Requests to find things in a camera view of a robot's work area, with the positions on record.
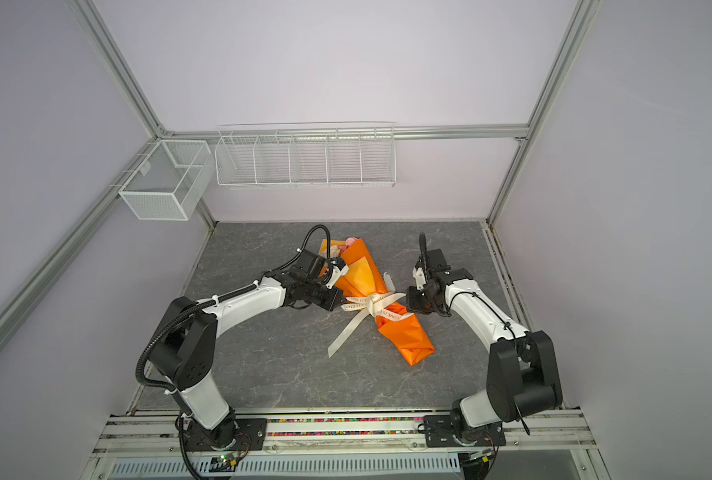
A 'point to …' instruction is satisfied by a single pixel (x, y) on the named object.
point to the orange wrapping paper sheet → (364, 277)
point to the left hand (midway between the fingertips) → (345, 303)
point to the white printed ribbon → (372, 306)
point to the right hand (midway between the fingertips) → (414, 307)
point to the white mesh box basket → (166, 182)
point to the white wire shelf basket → (306, 155)
